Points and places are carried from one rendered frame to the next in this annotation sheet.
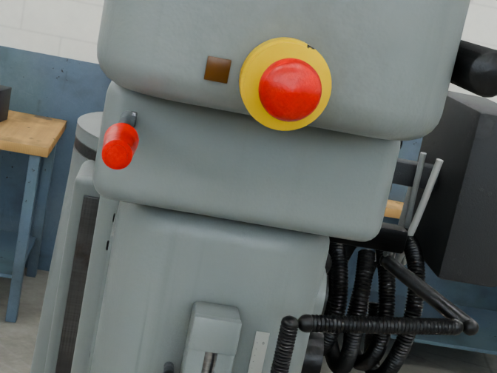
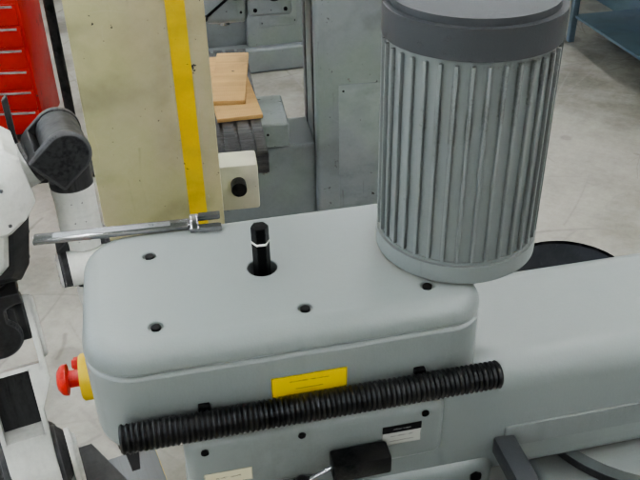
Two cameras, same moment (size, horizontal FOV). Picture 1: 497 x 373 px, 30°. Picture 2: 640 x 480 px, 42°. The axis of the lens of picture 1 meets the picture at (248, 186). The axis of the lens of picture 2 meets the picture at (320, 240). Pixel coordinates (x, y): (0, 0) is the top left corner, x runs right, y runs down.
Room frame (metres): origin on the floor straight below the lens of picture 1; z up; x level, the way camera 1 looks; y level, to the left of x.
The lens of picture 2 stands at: (0.84, -0.82, 2.48)
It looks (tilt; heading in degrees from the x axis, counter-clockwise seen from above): 33 degrees down; 85
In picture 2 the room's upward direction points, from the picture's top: 1 degrees counter-clockwise
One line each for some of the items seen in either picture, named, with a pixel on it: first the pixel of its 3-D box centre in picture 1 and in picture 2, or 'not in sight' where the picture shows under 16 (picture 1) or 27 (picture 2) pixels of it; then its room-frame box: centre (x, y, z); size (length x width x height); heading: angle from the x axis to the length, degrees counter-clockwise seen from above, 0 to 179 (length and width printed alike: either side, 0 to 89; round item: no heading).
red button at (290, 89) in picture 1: (288, 89); (70, 379); (0.59, -0.01, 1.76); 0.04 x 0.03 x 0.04; 97
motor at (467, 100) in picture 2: not in sight; (463, 126); (1.09, 0.05, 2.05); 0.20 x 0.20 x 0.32
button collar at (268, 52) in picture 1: (285, 83); (89, 375); (0.62, -0.01, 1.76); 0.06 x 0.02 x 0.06; 97
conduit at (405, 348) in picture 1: (341, 298); not in sight; (1.13, -0.15, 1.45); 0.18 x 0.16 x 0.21; 7
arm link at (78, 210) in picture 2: not in sight; (81, 231); (0.46, 0.72, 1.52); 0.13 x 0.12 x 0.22; 16
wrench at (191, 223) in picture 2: not in sight; (128, 230); (0.67, 0.12, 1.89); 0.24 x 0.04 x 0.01; 4
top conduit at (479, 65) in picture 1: (409, 44); (316, 403); (0.90, -0.12, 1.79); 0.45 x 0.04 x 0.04; 7
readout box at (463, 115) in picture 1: (468, 183); not in sight; (1.18, -0.28, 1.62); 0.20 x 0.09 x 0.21; 7
